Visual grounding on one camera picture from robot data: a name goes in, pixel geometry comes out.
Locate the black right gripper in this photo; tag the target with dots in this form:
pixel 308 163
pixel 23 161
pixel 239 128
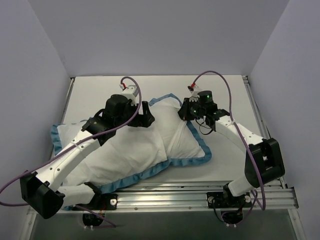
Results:
pixel 187 110

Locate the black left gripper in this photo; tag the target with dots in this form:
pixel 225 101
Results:
pixel 141 120

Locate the blue white patterned pillowcase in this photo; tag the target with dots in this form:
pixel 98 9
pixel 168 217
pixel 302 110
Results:
pixel 138 153

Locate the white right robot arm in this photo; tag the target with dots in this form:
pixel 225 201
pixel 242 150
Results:
pixel 245 140

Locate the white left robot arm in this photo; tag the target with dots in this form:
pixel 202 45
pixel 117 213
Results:
pixel 42 189

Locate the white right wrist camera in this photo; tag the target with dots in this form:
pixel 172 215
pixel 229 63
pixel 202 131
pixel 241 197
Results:
pixel 194 90

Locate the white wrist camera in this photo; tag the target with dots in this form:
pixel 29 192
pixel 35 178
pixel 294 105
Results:
pixel 194 90
pixel 130 91

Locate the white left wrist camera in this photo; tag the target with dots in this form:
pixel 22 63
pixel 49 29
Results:
pixel 130 91

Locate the aluminium side rail right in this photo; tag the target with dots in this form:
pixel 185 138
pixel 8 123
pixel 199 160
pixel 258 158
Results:
pixel 257 110

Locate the aluminium side rail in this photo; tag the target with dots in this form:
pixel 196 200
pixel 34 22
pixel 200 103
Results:
pixel 58 131
pixel 257 110

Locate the aluminium front rail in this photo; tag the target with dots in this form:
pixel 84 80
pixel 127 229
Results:
pixel 180 197

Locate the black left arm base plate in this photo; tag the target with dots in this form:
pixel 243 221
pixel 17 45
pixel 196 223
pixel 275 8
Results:
pixel 102 202

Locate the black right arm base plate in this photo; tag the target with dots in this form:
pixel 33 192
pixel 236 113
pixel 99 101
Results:
pixel 219 200

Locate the aluminium side rail left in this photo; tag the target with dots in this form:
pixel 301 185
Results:
pixel 58 131

